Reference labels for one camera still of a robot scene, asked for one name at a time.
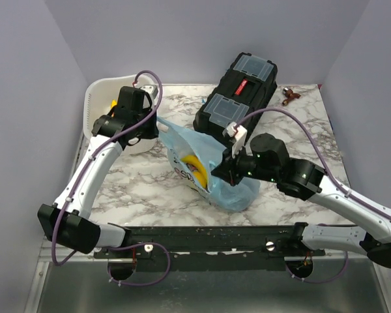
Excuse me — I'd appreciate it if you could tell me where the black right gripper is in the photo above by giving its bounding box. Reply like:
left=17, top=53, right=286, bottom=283
left=210, top=142, right=278, bottom=186

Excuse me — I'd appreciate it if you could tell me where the light blue plastic bag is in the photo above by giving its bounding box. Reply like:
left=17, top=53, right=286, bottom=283
left=157, top=117, right=260, bottom=212

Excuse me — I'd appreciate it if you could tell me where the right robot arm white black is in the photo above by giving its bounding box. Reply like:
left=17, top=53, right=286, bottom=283
left=211, top=133, right=391, bottom=269

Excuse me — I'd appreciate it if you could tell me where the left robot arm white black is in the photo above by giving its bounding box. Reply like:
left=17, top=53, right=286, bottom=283
left=37, top=85, right=163, bottom=258

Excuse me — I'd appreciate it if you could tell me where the yellow fake banana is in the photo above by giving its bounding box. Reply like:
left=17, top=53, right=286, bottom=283
left=181, top=155, right=208, bottom=188

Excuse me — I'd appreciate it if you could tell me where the white plastic basket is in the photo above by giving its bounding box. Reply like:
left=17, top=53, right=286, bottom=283
left=83, top=74, right=158, bottom=155

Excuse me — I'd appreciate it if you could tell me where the black plastic toolbox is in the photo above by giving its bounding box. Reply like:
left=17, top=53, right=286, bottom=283
left=193, top=52, right=278, bottom=147

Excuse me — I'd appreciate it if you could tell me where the small brown metal object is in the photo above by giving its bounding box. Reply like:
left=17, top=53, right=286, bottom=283
left=282, top=87, right=301, bottom=106

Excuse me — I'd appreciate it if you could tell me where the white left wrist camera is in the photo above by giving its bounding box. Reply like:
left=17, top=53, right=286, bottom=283
left=136, top=84, right=158, bottom=110

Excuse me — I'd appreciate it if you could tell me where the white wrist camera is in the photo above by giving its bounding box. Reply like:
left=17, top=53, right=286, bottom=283
left=136, top=84, right=158, bottom=110
left=222, top=122, right=248, bottom=158

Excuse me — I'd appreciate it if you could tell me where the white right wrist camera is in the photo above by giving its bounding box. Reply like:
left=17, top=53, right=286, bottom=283
left=222, top=122, right=248, bottom=158

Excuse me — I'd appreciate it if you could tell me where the black metal base rail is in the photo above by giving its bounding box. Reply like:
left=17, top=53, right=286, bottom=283
left=94, top=222, right=325, bottom=272

